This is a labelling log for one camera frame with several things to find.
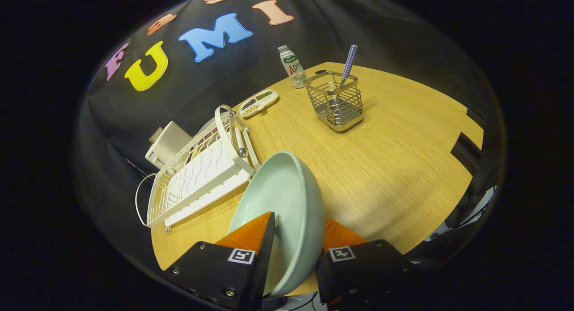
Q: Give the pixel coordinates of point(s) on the toast slice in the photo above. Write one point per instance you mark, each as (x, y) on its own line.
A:
(156, 134)

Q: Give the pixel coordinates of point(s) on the white toaster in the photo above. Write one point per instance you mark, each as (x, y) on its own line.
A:
(168, 143)

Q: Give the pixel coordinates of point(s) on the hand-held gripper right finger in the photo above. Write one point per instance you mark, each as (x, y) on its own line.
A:
(358, 275)

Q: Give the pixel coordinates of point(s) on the light green plate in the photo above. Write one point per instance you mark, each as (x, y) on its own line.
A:
(287, 199)

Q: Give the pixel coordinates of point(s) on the white drink bottle green label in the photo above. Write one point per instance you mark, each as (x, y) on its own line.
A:
(293, 69)

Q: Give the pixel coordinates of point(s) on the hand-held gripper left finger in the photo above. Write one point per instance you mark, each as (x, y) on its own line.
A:
(268, 244)

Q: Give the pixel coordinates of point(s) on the black backdrop cloth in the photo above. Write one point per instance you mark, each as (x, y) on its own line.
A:
(202, 87)

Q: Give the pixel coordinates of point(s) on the white divided snack tray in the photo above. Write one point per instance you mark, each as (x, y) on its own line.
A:
(258, 104)

